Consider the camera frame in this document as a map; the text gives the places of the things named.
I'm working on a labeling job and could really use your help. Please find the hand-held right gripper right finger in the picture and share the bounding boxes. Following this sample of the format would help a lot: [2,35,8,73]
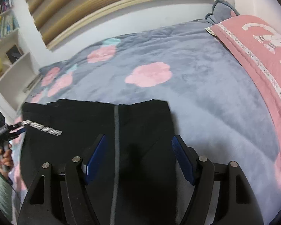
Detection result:
[172,135,265,225]

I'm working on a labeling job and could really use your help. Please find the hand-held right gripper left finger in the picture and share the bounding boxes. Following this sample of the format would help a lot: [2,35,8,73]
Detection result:
[18,133,108,225]

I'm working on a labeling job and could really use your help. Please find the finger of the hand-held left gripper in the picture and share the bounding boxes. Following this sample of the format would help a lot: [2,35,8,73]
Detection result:
[7,120,30,132]
[7,128,26,139]

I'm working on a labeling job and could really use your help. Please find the black hooded jacket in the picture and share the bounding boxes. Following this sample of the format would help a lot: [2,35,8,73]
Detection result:
[20,99,195,225]

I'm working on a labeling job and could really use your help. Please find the person's left forearm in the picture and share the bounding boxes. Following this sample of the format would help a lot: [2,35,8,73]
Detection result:
[0,169,14,221]

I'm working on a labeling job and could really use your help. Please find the person's left hand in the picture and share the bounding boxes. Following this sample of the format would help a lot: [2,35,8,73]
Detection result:
[0,143,14,179]

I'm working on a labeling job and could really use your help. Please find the flat stacked books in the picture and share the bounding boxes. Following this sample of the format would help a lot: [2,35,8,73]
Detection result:
[23,77,41,93]

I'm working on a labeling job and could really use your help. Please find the white bookshelf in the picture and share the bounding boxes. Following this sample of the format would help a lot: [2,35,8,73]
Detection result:
[0,0,40,110]

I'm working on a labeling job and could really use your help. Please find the grey floral blanket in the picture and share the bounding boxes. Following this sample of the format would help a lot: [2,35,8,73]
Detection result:
[12,19,281,225]

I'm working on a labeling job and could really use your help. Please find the row of books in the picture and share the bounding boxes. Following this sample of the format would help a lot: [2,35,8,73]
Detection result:
[0,0,19,46]

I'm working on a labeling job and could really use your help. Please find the pink pillow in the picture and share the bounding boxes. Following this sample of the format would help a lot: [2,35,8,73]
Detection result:
[205,15,281,160]

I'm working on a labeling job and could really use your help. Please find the grey cushion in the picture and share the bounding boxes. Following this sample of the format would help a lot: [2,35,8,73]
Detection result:
[205,0,239,25]

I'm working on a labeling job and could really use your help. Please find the black picture frame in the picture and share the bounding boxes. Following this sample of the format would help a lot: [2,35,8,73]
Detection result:
[6,44,22,64]

